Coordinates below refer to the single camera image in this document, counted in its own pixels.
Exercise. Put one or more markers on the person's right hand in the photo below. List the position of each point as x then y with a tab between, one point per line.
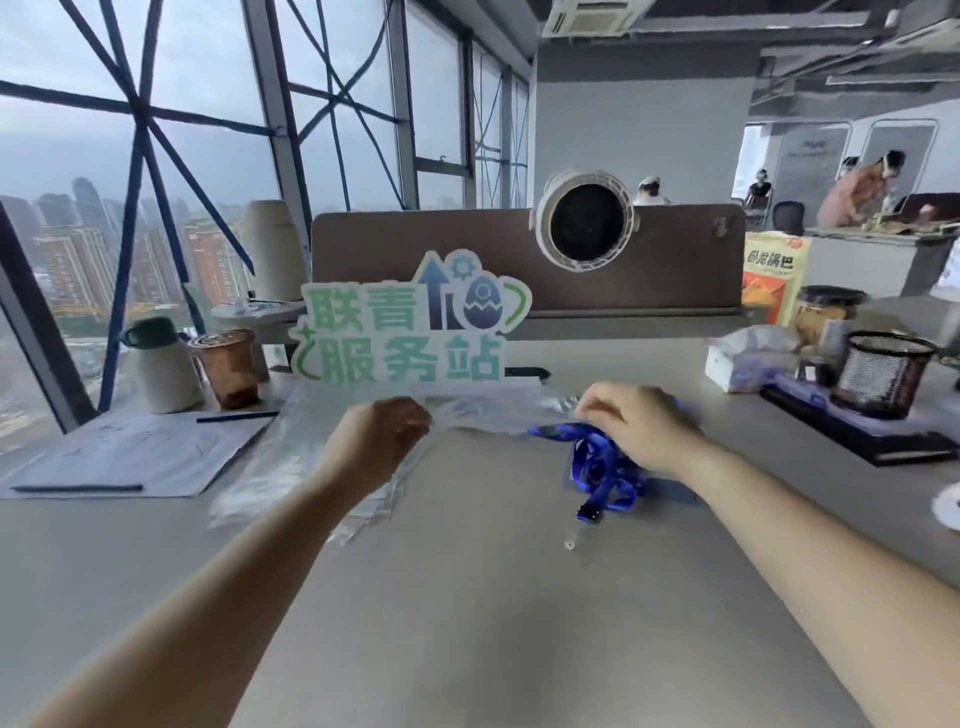
637	427

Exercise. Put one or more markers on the person's left hand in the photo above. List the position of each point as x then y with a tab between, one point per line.
375	442

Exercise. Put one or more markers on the person's left fingers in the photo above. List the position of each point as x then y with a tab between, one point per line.
416	420

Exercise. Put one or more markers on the person's right fingers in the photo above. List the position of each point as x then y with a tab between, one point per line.
596	409

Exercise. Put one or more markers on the clear plastic bag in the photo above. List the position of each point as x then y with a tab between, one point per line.
499	412

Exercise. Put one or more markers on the person's right forearm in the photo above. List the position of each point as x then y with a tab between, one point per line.
817	570

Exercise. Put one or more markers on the person's left forearm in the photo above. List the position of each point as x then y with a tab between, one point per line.
195	600

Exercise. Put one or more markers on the green and white cutout sign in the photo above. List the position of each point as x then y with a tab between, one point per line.
409	322

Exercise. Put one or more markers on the pile of clear plastic bags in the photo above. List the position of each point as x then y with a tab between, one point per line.
307	457

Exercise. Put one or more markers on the white tissue box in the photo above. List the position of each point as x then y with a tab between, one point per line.
750	360

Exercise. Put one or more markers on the brown desk divider panel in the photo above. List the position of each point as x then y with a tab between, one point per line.
525	262

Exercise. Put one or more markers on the blue pen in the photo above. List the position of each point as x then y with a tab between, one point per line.
237	417
75	488

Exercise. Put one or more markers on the white round desk fan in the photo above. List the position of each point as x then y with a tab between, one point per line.
585	221

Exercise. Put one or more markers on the plastic cup of iced coffee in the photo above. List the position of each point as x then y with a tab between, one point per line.
227	367

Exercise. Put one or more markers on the orange snack bag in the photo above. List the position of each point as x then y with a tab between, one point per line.
772	277

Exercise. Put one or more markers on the white cylindrical humidifier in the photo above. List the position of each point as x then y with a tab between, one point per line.
271	251

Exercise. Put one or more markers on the glass jar with black lid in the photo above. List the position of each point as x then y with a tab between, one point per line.
821	315

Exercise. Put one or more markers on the white thermos with green lid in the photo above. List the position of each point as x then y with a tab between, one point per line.
159	367

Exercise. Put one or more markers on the black flat box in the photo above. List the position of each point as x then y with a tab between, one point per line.
862	427

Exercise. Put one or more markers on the black office chair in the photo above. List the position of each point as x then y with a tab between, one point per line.
787	217

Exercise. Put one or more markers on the white paper sheets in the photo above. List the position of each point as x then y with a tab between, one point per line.
142	457

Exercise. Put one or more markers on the black mesh pen holder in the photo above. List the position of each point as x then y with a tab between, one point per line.
881	375

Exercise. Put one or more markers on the white round object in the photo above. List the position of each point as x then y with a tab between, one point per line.
949	506

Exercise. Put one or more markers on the ceiling air conditioner unit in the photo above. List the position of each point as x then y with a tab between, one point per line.
592	16

